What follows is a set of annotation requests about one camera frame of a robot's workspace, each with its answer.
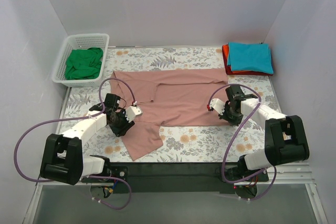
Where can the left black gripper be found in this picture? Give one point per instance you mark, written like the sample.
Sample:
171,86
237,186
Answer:
122,126

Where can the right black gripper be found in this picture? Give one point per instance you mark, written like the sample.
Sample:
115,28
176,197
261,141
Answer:
228,115

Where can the pink t shirt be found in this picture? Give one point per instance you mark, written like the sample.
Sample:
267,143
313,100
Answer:
167,98

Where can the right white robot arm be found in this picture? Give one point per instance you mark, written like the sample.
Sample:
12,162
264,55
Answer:
285,138

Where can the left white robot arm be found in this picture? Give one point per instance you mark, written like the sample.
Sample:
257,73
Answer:
63,160

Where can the blue folded t shirt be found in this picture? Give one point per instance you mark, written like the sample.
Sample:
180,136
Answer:
250,57

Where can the orange folded t shirt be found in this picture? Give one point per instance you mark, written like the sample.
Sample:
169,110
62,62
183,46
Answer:
225,50

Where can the green t shirt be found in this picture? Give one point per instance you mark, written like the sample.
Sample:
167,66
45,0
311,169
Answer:
84,64

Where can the white plastic basket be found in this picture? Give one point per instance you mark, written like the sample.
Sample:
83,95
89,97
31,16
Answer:
82,42

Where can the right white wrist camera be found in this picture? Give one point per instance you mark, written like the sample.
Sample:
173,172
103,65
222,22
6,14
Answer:
216,105

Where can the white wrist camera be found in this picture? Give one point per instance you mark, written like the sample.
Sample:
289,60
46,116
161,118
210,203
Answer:
133,112
216,105

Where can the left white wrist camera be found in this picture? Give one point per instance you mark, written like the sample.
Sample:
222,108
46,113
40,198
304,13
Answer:
133,112

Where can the aluminium rail frame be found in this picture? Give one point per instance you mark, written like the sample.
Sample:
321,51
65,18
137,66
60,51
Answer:
286,194

